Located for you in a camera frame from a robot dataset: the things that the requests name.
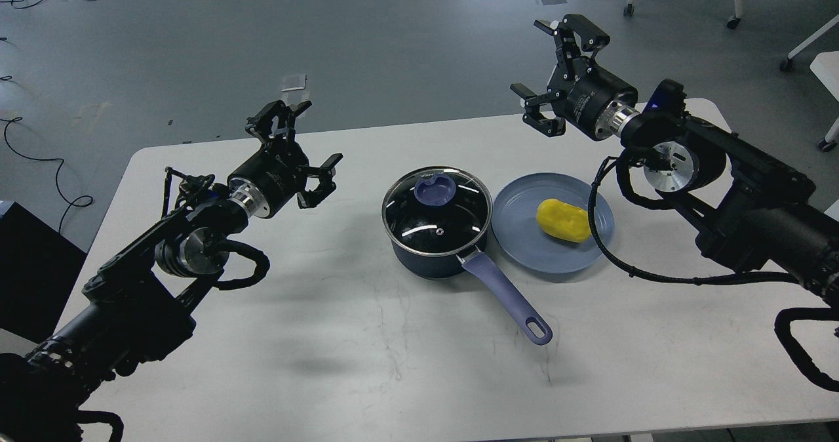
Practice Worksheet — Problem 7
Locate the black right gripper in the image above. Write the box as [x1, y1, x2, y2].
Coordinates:
[510, 14, 638, 141]

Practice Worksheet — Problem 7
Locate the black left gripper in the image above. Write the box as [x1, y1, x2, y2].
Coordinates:
[227, 100, 343, 219]

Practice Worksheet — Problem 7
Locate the yellow potato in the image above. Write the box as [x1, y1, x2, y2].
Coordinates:
[536, 198, 591, 243]

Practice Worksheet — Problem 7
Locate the glass pot lid purple knob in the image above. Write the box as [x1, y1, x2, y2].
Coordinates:
[381, 165, 493, 258]

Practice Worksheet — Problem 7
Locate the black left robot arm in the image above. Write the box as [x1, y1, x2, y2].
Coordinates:
[2, 100, 343, 441]

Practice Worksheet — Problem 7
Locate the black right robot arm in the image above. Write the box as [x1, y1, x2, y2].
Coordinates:
[511, 14, 838, 392]

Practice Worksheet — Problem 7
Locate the blue round plate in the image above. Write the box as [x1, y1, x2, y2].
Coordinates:
[492, 172, 615, 275]

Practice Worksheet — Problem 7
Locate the white table at right edge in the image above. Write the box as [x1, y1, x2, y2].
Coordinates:
[779, 15, 838, 153]

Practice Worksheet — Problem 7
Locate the black box at left edge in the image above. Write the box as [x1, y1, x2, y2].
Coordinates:
[1, 200, 87, 342]

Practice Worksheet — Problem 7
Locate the dark blue saucepan purple handle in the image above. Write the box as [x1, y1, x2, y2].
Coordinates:
[381, 165, 554, 346]

